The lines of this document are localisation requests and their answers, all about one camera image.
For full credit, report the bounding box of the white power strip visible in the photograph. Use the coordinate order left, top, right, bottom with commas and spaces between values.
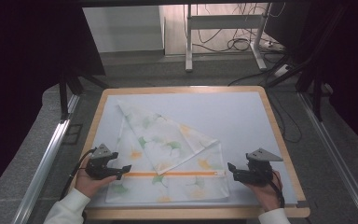
273, 63, 292, 78
260, 40, 285, 52

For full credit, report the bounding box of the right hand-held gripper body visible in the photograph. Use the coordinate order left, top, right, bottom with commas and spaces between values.
243, 147, 283, 188

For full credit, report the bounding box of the white metal desk frame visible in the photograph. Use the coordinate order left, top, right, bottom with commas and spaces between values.
185, 3, 271, 73

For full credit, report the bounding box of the person's right hand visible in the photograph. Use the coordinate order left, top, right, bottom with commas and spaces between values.
245, 171, 283, 213

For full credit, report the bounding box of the white cabinet panel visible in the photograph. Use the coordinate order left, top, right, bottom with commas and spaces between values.
82, 6, 166, 54

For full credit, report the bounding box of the leaf print pillowcase orange zipper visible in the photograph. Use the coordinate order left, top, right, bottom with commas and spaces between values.
105, 99, 231, 204

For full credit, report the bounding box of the black floor cable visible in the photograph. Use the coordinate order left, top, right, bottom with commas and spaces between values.
267, 90, 303, 144
227, 62, 293, 87

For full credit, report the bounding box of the aluminium floor rail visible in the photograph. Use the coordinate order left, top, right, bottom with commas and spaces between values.
12, 94, 82, 224
297, 92, 358, 224

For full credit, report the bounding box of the black metal stand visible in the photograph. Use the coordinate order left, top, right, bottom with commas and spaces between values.
265, 6, 349, 122
59, 71, 110, 121

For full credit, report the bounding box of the tangle of black floor cables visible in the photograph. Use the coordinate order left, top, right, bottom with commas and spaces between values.
195, 3, 287, 54

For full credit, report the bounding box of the pale blue table mat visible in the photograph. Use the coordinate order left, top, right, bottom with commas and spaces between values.
87, 91, 298, 209

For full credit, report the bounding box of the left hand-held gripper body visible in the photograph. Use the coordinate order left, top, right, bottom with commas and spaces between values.
85, 143, 117, 181

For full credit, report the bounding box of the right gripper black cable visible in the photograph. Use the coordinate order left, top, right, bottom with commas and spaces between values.
268, 178, 286, 209

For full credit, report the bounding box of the person's left hand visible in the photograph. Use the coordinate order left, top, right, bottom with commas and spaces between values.
74, 158, 117, 199

